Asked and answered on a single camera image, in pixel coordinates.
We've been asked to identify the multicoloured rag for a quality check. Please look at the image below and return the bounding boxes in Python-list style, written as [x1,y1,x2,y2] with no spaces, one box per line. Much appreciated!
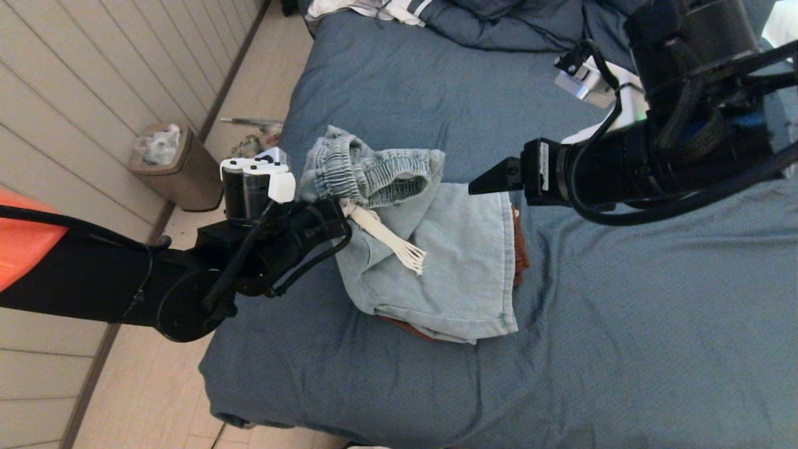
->
[229,132,281,162]

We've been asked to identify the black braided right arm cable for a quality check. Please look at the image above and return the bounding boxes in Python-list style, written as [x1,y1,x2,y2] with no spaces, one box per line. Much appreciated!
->
[655,34,708,153]

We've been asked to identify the blue bed cover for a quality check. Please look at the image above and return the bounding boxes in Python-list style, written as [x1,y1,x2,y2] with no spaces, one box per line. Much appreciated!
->
[199,0,798,449]

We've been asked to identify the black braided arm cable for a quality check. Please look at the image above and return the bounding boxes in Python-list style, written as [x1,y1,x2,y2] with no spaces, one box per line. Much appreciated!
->
[0,203,278,316]
[655,34,708,153]

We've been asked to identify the thin black left gripper cable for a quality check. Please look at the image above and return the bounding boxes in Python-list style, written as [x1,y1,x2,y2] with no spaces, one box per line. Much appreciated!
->
[269,234,353,299]

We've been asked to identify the white striped garment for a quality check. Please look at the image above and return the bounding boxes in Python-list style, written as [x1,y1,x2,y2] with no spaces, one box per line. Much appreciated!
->
[307,0,437,27]

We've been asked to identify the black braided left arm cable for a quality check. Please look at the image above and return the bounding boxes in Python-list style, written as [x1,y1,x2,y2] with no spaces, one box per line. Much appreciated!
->
[0,203,278,316]

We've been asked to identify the white pillow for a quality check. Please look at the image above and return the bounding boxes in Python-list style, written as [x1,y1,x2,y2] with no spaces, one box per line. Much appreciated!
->
[764,0,798,49]

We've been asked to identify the rust brown shorts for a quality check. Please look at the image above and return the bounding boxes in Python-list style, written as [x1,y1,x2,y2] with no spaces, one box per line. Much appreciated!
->
[380,206,531,342]

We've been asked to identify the brown trash bin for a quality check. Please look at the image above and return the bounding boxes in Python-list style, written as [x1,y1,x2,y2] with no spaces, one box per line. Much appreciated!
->
[130,123,224,213]

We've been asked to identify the thin silver metal rod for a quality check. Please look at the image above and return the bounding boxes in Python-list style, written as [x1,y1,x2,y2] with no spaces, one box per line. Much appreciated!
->
[221,118,284,130]

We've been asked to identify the light blue denim shorts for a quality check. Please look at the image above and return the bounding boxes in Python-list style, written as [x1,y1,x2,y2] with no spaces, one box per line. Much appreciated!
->
[299,125,519,345]

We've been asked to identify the smooth black right arm cable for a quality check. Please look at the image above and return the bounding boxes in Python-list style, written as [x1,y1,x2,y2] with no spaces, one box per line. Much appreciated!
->
[569,37,798,226]

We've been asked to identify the clear plastic bin bag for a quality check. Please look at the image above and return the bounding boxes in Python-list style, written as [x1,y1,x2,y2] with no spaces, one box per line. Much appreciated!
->
[137,127,183,168]

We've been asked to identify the crumpled blue duvet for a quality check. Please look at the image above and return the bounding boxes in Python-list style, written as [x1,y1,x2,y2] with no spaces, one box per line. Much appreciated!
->
[424,0,774,69]

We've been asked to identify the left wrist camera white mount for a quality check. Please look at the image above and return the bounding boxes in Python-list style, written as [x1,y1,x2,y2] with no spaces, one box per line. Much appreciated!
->
[219,148,297,203]

